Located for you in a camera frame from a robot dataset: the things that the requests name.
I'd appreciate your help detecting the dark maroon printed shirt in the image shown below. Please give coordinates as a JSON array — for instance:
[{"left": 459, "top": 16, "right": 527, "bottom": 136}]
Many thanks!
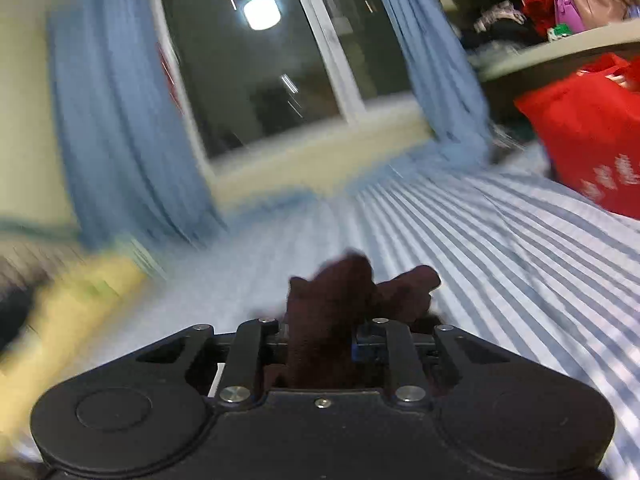
[{"left": 265, "top": 252, "right": 440, "bottom": 390}]

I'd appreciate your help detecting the dark clothes pile on shelf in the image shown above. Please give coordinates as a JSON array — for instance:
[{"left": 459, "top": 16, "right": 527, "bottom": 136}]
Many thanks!
[{"left": 460, "top": 0, "right": 540, "bottom": 51}]

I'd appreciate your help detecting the blue white checked bedsheet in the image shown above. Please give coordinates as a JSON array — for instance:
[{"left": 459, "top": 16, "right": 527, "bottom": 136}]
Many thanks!
[{"left": 14, "top": 142, "right": 640, "bottom": 480}]

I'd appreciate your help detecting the left blue curtain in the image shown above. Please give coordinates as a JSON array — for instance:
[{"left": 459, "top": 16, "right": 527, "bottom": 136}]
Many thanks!
[{"left": 47, "top": 0, "right": 222, "bottom": 248}]

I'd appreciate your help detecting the blue curtain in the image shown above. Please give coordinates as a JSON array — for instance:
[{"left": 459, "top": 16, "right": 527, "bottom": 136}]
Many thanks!
[
  {"left": 382, "top": 0, "right": 491, "bottom": 169},
  {"left": 47, "top": 0, "right": 222, "bottom": 248}
]

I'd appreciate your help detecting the white framed window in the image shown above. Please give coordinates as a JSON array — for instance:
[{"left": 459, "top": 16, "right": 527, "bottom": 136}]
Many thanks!
[{"left": 154, "top": 0, "right": 428, "bottom": 176}]

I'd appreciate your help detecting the yellow plush pillow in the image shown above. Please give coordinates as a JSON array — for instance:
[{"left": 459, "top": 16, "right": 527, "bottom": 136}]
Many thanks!
[{"left": 1, "top": 242, "right": 164, "bottom": 460}]

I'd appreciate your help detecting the right blue curtain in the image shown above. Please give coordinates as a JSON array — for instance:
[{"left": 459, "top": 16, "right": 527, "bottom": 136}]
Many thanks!
[{"left": 382, "top": 0, "right": 491, "bottom": 169}]

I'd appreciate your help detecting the red fabric tote bag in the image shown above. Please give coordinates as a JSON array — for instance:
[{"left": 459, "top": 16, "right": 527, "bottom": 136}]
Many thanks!
[{"left": 514, "top": 53, "right": 640, "bottom": 219}]

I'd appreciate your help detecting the cream patterned blanket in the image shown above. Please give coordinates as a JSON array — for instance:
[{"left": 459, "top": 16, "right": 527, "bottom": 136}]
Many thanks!
[{"left": 1, "top": 218, "right": 86, "bottom": 299}]

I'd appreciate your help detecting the pink handbag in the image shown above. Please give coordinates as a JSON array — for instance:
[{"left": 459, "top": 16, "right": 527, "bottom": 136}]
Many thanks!
[{"left": 553, "top": 0, "right": 586, "bottom": 34}]

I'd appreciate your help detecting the white curved shelf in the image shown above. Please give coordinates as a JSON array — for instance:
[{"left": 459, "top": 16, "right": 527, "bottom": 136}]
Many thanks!
[{"left": 434, "top": 0, "right": 640, "bottom": 84}]

